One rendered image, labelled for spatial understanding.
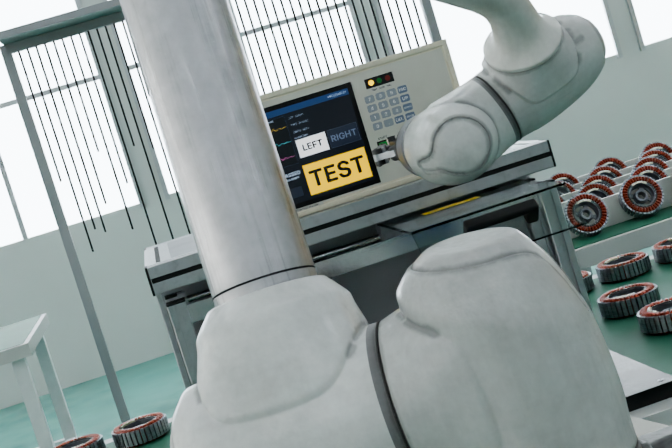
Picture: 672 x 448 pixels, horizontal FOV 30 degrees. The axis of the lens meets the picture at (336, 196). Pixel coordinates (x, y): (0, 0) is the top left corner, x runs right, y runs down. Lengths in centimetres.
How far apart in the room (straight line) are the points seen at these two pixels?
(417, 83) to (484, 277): 102
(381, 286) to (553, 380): 113
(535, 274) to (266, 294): 24
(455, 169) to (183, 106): 47
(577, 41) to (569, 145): 714
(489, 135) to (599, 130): 730
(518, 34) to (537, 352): 60
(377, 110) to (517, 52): 50
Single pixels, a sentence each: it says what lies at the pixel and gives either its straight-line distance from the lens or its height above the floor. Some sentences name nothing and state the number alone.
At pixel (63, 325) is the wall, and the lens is 835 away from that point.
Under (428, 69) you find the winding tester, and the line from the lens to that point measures 205.
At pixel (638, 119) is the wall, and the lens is 893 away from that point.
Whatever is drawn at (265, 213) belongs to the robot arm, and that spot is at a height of 120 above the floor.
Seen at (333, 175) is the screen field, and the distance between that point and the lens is 201.
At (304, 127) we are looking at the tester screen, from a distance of 200.
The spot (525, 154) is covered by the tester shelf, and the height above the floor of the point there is 110.
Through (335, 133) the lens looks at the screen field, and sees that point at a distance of 201.
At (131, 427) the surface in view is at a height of 78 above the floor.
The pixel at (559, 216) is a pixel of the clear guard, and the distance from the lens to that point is 182.
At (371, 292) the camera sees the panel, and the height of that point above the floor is 94.
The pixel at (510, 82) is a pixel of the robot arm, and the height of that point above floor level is 124.
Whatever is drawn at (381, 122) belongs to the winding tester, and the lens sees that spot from 202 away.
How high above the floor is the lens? 128
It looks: 4 degrees down
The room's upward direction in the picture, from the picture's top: 17 degrees counter-clockwise
